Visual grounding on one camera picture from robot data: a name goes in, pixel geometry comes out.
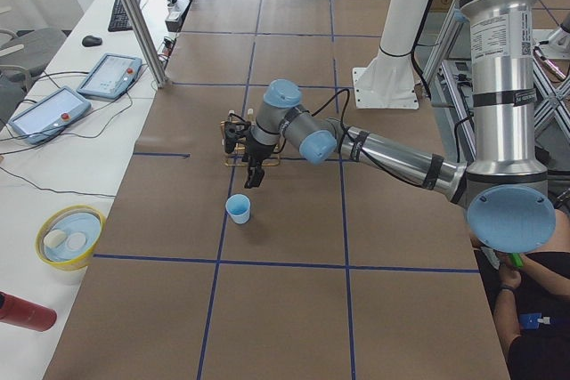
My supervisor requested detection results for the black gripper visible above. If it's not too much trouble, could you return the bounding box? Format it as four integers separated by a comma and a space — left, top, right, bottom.
244, 137, 273, 189

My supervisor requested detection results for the light blue plastic cup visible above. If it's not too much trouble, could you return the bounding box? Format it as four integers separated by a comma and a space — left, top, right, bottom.
225, 194, 251, 225

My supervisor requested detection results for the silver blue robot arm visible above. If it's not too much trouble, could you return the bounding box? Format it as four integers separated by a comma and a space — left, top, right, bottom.
242, 0, 556, 253

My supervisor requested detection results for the far blue teach pendant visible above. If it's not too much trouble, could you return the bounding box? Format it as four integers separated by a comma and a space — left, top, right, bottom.
77, 53, 143, 101

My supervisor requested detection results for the blue teach pendant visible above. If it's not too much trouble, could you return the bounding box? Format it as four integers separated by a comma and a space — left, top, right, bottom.
77, 53, 143, 101
8, 86, 92, 144

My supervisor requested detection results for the yellow bowl with blue lid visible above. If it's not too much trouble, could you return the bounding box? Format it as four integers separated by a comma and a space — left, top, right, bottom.
35, 205, 106, 271

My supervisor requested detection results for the near blue teach pendant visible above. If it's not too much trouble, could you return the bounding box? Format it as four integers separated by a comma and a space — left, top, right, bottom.
8, 86, 92, 144

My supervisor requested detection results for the black keyboard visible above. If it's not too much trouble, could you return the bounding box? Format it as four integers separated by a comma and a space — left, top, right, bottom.
108, 0, 133, 32

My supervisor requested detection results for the black computer mouse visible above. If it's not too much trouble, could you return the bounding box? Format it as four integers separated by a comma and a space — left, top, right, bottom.
82, 35, 102, 47

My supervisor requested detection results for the grey office chair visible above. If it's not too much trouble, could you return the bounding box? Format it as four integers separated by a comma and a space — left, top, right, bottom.
1, 28, 67, 124

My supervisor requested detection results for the red cylindrical bottle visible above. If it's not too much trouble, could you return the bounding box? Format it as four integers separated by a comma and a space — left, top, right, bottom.
1, 292, 57, 332

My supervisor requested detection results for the seated person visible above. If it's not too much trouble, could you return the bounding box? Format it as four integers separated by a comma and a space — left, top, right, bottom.
471, 232, 569, 379

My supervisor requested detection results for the gold wire cup holder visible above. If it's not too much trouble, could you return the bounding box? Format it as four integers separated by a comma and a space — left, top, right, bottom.
220, 108, 255, 166

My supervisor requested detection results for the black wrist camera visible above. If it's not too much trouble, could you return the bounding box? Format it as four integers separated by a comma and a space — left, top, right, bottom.
223, 120, 251, 154

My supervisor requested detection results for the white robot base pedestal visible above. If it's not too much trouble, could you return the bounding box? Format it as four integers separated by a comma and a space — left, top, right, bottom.
353, 0, 430, 109

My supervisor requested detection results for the aluminium frame post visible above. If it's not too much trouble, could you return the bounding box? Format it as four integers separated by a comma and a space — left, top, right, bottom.
121, 0, 168, 88

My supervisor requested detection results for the green handled tool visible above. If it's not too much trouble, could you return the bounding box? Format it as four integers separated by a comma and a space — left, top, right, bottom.
509, 253, 524, 269

